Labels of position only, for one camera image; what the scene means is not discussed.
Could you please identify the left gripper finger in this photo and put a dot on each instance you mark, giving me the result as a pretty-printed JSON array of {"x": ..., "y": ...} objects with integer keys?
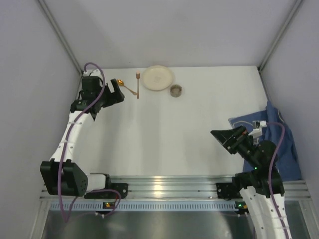
[
  {"x": 109, "y": 89},
  {"x": 117, "y": 94}
]

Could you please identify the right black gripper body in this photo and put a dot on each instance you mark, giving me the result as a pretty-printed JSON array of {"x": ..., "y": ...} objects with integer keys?
[{"x": 234, "y": 140}]

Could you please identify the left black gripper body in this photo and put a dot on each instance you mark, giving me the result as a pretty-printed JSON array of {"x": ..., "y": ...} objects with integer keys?
[{"x": 109, "y": 93}]

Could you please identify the copper spoon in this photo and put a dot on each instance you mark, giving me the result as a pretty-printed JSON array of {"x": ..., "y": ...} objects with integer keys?
[{"x": 122, "y": 84}]

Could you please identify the copper fork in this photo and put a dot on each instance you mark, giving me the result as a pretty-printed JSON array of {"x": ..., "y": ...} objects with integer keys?
[{"x": 138, "y": 77}]

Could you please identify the cream ceramic plate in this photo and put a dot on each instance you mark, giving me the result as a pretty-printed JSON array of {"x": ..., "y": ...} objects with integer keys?
[{"x": 157, "y": 77}]

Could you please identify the blue placemat cloth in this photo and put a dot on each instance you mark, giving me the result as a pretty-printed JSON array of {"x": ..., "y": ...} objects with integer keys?
[{"x": 287, "y": 164}]

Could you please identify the speckled ceramic cup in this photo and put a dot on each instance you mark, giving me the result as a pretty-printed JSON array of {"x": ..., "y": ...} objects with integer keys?
[{"x": 175, "y": 91}]

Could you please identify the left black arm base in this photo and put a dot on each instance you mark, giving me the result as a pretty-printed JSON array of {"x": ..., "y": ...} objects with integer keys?
[{"x": 121, "y": 188}]

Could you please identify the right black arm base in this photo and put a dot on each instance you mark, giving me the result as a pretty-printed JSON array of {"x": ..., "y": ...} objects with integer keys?
[{"x": 228, "y": 191}]

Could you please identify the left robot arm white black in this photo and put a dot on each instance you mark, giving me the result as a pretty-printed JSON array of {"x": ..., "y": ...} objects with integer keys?
[{"x": 63, "y": 174}]

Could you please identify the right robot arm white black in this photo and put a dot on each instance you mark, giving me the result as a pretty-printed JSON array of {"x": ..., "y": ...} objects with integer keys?
[{"x": 261, "y": 189}]

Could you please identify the aluminium mounting rail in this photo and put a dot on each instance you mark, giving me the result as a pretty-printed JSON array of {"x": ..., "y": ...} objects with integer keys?
[{"x": 171, "y": 187}]

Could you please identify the left aluminium frame post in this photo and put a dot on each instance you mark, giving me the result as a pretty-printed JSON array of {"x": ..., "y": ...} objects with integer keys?
[{"x": 59, "y": 34}]

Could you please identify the aluminium frame post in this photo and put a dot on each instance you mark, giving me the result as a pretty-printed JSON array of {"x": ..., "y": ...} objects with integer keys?
[
  {"x": 297, "y": 4},
  {"x": 59, "y": 34}
]

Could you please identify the perforated cable duct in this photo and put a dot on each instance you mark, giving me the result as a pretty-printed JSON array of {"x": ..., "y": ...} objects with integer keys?
[{"x": 154, "y": 206}]

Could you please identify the right aluminium frame post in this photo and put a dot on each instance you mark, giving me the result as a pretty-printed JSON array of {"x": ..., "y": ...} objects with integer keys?
[{"x": 297, "y": 4}]

